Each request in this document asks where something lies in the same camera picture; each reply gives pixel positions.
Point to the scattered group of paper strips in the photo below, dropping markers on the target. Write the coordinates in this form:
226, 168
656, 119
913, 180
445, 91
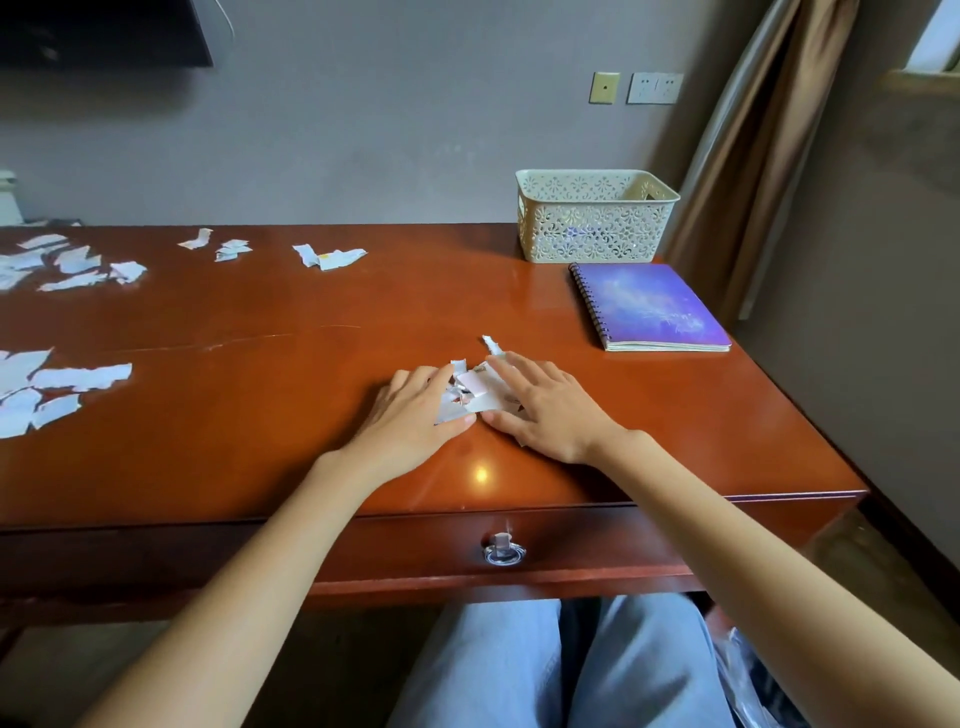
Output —
71, 262

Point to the person's left forearm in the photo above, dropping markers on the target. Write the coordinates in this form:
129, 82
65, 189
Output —
247, 585

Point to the small torn paper scrap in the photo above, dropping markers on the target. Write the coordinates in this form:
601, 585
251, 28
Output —
493, 345

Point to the brown curtain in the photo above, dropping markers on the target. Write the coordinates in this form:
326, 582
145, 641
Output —
750, 150

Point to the person's blue jeans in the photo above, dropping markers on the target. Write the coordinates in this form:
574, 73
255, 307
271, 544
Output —
525, 667

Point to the person's left middle finger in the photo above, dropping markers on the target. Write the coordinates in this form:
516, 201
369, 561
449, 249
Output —
421, 382

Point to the person's left thumb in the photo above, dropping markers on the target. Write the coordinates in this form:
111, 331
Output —
454, 430

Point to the white wall socket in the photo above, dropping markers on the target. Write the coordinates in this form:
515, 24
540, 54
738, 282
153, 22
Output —
655, 88

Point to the yellow wall switch plate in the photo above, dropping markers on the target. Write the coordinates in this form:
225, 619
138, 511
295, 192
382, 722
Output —
604, 88

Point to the large torn white paper scrap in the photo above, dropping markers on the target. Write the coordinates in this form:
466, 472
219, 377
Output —
16, 416
19, 369

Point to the long torn white paper scrap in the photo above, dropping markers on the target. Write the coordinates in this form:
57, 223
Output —
82, 376

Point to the cream perforated plastic basket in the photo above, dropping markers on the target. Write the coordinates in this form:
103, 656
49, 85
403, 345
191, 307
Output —
592, 217

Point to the person's left hand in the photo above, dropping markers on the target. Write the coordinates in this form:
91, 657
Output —
401, 431

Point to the wooden desk drawer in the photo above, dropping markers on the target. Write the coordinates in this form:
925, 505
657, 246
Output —
585, 536

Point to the person's right forearm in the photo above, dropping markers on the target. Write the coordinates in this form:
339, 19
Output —
757, 585

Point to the purple spiral notebook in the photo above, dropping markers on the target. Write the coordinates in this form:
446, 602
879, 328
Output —
652, 304

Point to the person's right hand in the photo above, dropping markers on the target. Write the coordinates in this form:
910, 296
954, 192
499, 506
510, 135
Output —
559, 420

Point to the person's left little finger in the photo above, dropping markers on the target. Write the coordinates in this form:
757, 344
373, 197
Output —
379, 405

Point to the person's right little finger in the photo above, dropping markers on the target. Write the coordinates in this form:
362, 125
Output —
577, 386

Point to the window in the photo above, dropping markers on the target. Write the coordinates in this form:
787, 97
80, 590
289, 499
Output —
937, 34

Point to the black wall television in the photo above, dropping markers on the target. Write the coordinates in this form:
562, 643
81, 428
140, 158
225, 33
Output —
97, 34

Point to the white appliance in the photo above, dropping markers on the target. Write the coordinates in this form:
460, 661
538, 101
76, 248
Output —
7, 199

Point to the clear plastic bag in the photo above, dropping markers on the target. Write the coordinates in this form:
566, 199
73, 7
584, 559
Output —
739, 682

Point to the person's right thumb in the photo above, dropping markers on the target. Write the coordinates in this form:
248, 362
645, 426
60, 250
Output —
506, 424

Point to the heap of torn paper pieces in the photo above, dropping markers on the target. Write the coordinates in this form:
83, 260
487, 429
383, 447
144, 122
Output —
476, 390

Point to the person's right middle finger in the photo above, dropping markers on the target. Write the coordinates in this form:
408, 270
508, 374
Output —
529, 369

